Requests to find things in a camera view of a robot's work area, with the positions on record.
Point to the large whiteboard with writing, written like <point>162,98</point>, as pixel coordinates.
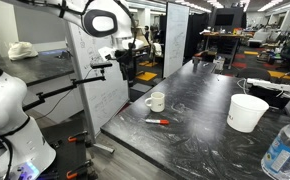
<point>101,90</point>

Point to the white cloth bag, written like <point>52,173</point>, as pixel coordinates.
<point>21,50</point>

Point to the black articulated camera stand arm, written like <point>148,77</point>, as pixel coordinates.
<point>61,90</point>

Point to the white sofa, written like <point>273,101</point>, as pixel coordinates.
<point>263,37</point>

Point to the orange clamp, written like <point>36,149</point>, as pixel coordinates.
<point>75,137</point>
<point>76,170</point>

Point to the black robot cart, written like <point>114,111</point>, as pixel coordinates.
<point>68,150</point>

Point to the tall narrow whiteboard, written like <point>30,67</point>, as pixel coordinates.
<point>175,36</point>

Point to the black camera on stand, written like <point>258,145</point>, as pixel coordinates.
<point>101,65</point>

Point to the white ceramic mug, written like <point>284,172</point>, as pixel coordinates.
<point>157,101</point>

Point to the white power strip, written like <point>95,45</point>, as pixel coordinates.
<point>268,84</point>

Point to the red and white marker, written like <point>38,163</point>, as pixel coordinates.
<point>156,121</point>

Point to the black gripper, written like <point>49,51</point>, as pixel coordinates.
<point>127,61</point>

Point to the black box under power strip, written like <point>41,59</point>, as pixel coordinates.
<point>268,96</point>

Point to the person in background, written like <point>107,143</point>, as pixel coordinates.
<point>147,32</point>

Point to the clear plastic water bottle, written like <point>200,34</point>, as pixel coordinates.
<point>285,153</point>

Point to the white plastic bucket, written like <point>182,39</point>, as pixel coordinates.
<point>245,113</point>

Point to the wooden background desk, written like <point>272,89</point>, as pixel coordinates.
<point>225,38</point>

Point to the black side counter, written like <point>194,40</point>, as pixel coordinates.
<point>35,68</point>

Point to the black wall monitor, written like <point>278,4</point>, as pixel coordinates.
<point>224,20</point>

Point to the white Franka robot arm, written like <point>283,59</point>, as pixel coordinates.
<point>8,110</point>

